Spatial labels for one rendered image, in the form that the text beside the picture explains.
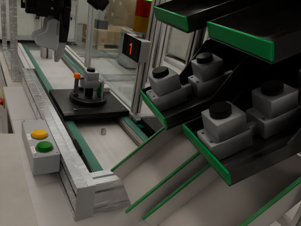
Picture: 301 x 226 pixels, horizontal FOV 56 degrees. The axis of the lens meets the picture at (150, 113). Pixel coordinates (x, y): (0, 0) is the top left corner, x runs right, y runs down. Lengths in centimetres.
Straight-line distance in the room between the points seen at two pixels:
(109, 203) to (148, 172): 17
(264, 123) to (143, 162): 32
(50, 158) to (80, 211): 17
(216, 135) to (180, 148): 24
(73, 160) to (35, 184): 13
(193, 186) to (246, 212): 10
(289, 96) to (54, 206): 60
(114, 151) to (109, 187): 20
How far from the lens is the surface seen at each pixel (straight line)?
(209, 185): 55
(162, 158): 63
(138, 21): 96
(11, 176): 90
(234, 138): 40
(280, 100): 42
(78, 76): 105
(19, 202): 81
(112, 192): 74
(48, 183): 86
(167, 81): 50
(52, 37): 62
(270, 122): 43
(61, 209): 78
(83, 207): 73
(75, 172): 73
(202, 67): 51
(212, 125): 39
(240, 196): 52
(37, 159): 79
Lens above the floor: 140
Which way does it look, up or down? 24 degrees down
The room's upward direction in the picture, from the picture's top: 10 degrees clockwise
